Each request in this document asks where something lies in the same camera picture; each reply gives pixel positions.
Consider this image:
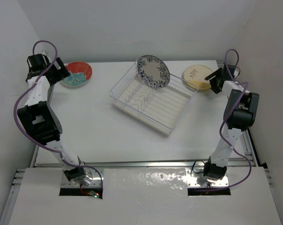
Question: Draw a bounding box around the red blue floral plate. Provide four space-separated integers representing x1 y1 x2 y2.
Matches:
60 61 93 88

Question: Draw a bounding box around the cream green twig plate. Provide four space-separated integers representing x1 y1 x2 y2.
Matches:
183 77 211 92

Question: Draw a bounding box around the cream yellow plate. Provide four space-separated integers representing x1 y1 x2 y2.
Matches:
182 65 213 80

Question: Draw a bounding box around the blue patterned rim plate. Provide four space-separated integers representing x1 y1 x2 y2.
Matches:
136 55 170 89

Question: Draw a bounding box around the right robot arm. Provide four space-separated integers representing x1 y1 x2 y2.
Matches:
203 65 260 180

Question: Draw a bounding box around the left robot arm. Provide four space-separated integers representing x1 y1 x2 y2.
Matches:
16 53 87 183

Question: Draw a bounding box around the clear dish rack tray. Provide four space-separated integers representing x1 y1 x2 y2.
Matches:
109 61 197 135

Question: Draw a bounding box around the small circuit board LED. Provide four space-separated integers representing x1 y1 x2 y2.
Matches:
80 185 100 199

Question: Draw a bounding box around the wire plate holder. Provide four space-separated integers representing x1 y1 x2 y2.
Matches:
122 79 158 111

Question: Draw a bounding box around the aluminium rail frame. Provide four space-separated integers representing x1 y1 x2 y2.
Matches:
0 61 280 225

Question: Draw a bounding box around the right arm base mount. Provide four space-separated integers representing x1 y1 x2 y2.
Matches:
186 160 229 189

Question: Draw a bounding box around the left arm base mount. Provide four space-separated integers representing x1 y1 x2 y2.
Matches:
60 168 104 188

